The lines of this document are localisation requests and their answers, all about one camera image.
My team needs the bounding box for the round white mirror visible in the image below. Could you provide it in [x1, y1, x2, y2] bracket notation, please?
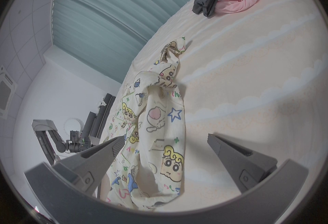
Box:
[64, 118, 83, 137]

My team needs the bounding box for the ceiling air conditioner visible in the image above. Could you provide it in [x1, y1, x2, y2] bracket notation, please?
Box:
[0, 65, 18, 119]

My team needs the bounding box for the dark chest of drawers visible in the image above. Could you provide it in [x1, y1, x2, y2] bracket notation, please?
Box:
[83, 93, 116, 142]

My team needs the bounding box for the bed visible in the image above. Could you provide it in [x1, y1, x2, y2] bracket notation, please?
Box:
[99, 0, 328, 213]

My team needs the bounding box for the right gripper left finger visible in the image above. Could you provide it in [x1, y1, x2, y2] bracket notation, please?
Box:
[52, 136, 125, 198]

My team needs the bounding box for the blue-green curtain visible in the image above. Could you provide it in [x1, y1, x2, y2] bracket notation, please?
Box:
[50, 0, 205, 85]

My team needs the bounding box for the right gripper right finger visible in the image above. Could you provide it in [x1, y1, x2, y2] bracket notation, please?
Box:
[208, 133, 278, 194]

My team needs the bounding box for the white printed pyjama top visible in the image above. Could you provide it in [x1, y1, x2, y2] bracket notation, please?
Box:
[99, 36, 186, 211]

